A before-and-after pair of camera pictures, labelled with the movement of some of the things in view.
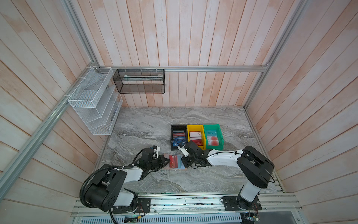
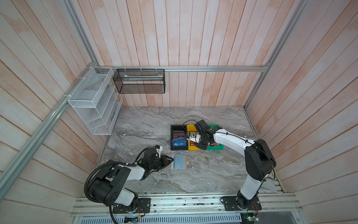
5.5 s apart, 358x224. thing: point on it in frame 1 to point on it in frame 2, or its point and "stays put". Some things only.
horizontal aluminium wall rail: (249, 68) stays put
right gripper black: (184, 161) to (202, 146)
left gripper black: (161, 158) stays put
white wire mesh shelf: (97, 101) stays put
